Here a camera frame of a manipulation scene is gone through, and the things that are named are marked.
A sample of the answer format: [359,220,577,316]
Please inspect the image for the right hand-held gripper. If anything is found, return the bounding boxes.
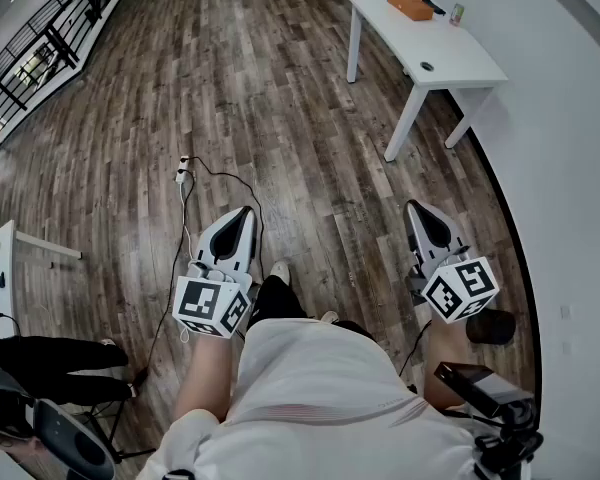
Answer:
[403,200,499,325]

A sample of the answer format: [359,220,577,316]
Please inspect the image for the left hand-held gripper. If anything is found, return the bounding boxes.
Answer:
[172,206,260,340]

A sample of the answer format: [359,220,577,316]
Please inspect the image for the orange box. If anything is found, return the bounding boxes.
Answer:
[386,0,435,22]

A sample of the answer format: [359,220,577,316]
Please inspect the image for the person's right forearm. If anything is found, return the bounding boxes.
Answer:
[422,317,475,412]

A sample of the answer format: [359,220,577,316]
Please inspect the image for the person's left forearm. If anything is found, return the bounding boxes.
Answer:
[173,335,232,422]

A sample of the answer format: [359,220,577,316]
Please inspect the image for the person's black shorts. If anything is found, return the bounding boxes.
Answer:
[252,273,377,343]

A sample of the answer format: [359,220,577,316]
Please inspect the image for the dark cylindrical bin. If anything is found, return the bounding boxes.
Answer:
[465,307,517,347]

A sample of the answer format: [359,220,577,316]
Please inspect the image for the person's white shirt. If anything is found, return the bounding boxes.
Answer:
[137,317,487,480]

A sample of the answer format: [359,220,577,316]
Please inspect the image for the white table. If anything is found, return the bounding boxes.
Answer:
[346,0,510,163]

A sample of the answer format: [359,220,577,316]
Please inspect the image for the white desk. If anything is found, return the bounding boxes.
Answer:
[0,219,84,340]

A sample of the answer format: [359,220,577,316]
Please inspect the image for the black folding stool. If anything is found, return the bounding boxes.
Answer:
[74,397,157,465]

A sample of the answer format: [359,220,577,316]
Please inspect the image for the black metal railing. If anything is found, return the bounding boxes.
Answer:
[0,0,142,145]

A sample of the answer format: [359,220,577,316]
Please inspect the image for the black power cable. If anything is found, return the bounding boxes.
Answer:
[128,170,197,390]
[186,155,267,283]

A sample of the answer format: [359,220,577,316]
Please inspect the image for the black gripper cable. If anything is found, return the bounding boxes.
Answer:
[397,317,434,385]

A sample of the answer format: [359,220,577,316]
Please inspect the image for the black phone on mount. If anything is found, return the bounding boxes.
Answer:
[433,361,535,419]

